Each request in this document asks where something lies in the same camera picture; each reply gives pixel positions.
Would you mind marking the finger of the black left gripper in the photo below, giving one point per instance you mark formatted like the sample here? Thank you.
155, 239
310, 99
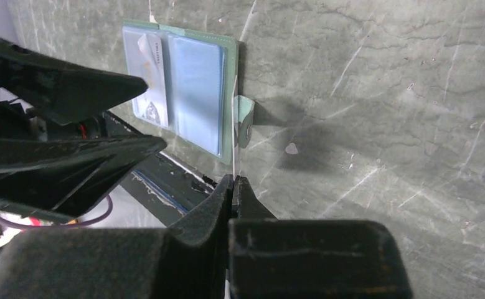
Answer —
62, 180
62, 91

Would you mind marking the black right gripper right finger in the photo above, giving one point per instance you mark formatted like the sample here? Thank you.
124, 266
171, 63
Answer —
303, 258

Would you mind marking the silver VIP card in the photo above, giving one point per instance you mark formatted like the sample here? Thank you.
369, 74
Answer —
152, 105
235, 127

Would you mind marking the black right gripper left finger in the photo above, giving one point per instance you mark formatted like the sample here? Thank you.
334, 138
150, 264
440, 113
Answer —
188, 259

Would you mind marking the green leather card holder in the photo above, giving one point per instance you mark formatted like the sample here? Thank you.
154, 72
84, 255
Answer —
199, 71

